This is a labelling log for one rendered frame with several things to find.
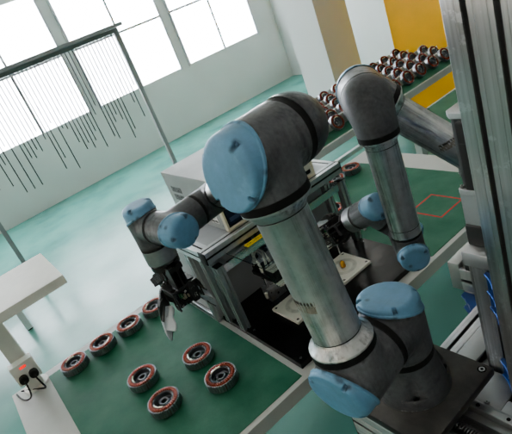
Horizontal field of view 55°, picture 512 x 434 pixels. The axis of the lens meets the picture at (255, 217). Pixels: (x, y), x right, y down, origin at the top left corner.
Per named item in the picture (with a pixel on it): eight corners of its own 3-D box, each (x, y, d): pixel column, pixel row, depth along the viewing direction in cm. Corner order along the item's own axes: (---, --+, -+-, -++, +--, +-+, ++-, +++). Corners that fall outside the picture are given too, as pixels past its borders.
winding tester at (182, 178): (316, 174, 192) (299, 125, 184) (230, 232, 173) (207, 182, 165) (258, 166, 224) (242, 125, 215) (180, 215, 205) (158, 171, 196)
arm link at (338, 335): (417, 374, 88) (299, 87, 70) (374, 439, 80) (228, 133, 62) (363, 360, 97) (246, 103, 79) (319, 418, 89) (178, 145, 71)
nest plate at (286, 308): (328, 300, 178) (327, 297, 178) (299, 325, 172) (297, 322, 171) (301, 288, 190) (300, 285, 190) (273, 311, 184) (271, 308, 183)
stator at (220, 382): (245, 377, 161) (241, 369, 159) (218, 400, 156) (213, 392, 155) (228, 363, 170) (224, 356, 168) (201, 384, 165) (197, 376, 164)
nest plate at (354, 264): (371, 263, 188) (370, 260, 188) (345, 285, 182) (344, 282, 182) (343, 254, 201) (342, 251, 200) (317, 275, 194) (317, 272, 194)
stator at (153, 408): (163, 391, 169) (158, 383, 168) (188, 393, 164) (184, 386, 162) (144, 418, 161) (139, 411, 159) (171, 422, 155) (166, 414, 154)
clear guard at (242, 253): (331, 245, 163) (326, 231, 161) (278, 288, 153) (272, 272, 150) (272, 228, 190) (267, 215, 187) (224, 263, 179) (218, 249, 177)
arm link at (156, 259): (135, 251, 116) (163, 232, 120) (144, 266, 118) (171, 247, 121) (149, 257, 110) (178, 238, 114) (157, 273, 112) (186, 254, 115)
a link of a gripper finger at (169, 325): (169, 348, 117) (174, 310, 116) (157, 339, 122) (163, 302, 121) (181, 346, 119) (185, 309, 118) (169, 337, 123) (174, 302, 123)
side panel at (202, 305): (225, 318, 195) (193, 251, 182) (218, 322, 193) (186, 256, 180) (192, 297, 217) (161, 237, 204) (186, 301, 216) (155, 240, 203)
